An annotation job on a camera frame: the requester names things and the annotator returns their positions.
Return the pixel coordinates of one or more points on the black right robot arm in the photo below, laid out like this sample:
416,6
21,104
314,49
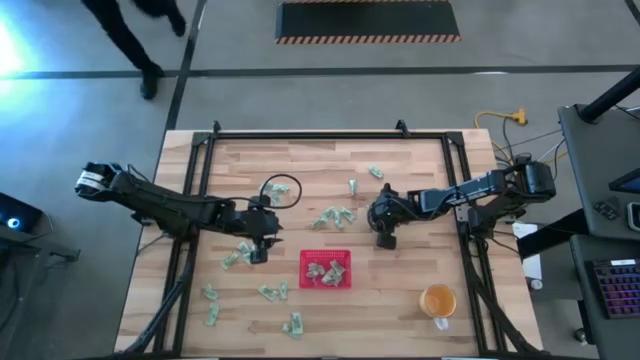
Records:
465,192

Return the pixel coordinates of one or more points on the person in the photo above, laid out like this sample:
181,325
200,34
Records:
125,37

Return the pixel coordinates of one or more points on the white rimmed device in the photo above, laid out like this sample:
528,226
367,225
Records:
635,216

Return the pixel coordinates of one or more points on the small black remote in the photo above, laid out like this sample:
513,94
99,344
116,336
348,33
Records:
606,210

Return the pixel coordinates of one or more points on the caster wheel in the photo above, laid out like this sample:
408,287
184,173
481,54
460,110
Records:
581,335

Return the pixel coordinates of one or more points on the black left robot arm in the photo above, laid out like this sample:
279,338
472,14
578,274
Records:
165,210

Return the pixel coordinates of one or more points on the backlit computer keyboard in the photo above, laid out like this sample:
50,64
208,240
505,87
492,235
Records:
617,290

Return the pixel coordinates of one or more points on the black pole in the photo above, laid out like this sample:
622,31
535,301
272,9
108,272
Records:
610,95

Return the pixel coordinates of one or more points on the black computer tower blue light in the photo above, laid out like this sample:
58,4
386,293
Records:
20,212

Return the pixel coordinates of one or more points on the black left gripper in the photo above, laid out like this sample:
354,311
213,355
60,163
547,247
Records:
257,222

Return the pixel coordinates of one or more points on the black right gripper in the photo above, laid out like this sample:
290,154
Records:
387,215

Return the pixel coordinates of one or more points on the white paper sheet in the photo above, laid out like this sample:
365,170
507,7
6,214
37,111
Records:
530,260

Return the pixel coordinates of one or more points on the black monitor screen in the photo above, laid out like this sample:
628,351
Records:
627,182

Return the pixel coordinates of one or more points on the hazard striped black floor mat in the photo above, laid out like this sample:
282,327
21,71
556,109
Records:
367,17

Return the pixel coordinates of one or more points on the dark desk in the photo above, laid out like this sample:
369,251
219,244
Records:
585,300

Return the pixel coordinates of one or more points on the red plastic slotted basket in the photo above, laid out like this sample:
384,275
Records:
304,285

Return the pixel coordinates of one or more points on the white round cap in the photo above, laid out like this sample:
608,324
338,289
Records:
536,284

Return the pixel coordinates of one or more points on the grey desk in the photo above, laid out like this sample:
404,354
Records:
595,160

